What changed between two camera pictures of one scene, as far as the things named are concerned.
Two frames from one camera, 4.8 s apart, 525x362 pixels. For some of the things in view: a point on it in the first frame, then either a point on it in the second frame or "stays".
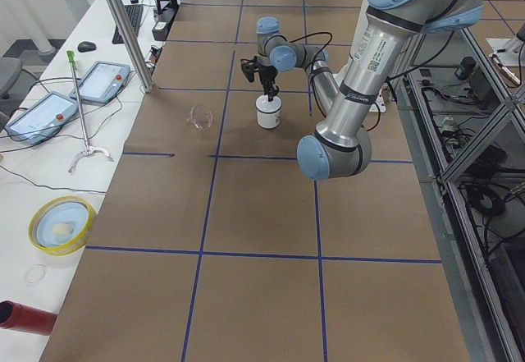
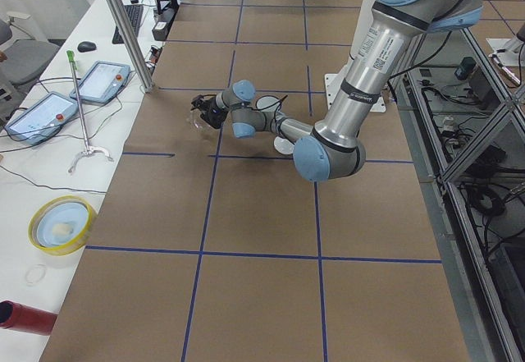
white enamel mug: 268,115 stays
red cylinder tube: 25,318 stays
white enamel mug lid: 264,105 to 283,145
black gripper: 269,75 to 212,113
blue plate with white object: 61,223 stays
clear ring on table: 35,274 stays
